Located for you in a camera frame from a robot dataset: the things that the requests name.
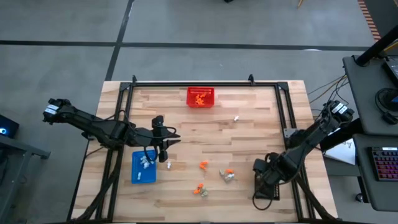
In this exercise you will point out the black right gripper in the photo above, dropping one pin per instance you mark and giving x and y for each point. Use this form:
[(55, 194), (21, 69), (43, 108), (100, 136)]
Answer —
[(273, 171)]

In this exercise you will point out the black table clamp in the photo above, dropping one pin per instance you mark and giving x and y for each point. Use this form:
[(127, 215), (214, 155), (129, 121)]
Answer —
[(134, 79), (251, 78)]

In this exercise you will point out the black stand pole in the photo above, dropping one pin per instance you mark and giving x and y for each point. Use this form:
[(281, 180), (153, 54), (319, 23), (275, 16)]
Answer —
[(373, 49)]

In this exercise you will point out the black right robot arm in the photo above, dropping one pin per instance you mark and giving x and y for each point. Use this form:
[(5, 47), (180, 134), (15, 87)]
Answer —
[(314, 137)]

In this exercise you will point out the grey desk with keyboard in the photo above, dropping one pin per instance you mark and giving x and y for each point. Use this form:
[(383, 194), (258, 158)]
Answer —
[(365, 186)]

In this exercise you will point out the red plastic basket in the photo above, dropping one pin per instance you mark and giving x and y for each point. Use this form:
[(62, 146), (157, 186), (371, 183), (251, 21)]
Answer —
[(210, 102)]

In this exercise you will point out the black laptop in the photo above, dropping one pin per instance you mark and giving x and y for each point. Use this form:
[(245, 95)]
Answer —
[(392, 70)]

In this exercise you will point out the black caster wheel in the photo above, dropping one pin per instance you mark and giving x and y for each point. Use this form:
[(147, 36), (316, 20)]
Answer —
[(359, 197)]

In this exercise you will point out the black plastic basket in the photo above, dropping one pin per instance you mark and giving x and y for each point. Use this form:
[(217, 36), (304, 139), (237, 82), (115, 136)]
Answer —
[(275, 193)]

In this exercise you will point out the grey metal cart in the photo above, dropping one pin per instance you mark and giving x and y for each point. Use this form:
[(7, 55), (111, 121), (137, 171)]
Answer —
[(18, 149)]

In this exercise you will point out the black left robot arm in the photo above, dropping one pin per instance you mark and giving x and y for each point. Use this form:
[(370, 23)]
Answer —
[(90, 124)]

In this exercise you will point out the orange striped floor tape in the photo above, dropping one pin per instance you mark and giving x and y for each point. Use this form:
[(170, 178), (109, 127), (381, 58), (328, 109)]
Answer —
[(370, 21)]

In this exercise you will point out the black backlit keyboard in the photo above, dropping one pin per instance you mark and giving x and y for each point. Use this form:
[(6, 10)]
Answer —
[(385, 163)]

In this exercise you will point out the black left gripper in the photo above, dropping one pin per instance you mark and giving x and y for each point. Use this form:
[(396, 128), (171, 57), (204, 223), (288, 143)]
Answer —
[(143, 137)]

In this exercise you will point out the black computer with blue light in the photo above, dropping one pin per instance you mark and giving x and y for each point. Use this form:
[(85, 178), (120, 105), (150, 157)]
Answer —
[(9, 124)]

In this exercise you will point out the silver mounting bracket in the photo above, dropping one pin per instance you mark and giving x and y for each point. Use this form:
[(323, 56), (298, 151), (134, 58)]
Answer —
[(289, 133)]

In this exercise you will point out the blue plastic basket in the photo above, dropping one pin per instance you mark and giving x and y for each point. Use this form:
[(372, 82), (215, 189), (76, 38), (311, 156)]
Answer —
[(149, 177)]

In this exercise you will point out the black aluminium table frame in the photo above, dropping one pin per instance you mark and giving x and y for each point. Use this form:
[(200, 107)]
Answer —
[(202, 84)]

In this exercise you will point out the white paper sheet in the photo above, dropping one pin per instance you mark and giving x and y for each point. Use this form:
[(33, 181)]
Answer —
[(342, 152)]

